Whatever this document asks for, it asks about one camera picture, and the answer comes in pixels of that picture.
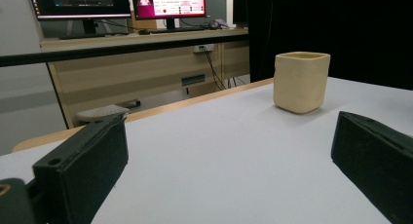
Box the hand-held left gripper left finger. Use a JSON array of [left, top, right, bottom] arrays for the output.
[[32, 117, 130, 224]]

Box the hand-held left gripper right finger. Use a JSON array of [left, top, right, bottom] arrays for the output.
[[330, 110, 413, 224]]

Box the cream square cup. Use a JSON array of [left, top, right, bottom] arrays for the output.
[[272, 51, 331, 115]]

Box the grey rounded object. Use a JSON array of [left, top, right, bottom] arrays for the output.
[[75, 104, 131, 123]]

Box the black chair base foot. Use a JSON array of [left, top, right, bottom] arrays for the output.
[[117, 99, 142, 109]]

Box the light wooden office desk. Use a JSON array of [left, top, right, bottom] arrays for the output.
[[40, 27, 251, 130]]

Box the black keyboard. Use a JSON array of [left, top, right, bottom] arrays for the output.
[[57, 31, 130, 41], [150, 25, 212, 34]]

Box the black curtain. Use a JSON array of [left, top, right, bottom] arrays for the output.
[[246, 0, 413, 91]]

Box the large black computer monitor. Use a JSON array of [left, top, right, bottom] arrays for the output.
[[27, 0, 132, 36]]

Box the computer monitor with pink screen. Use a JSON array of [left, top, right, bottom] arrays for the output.
[[131, 0, 207, 31]]

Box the black horizontal frame bar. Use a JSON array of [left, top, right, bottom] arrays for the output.
[[0, 33, 250, 68]]

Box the dark desk drawer handle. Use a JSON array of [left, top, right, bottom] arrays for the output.
[[180, 73, 207, 88]]

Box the black hanging power cable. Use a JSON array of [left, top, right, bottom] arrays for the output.
[[199, 46, 228, 91]]

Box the white wall power socket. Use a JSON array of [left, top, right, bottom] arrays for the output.
[[193, 43, 215, 54]]

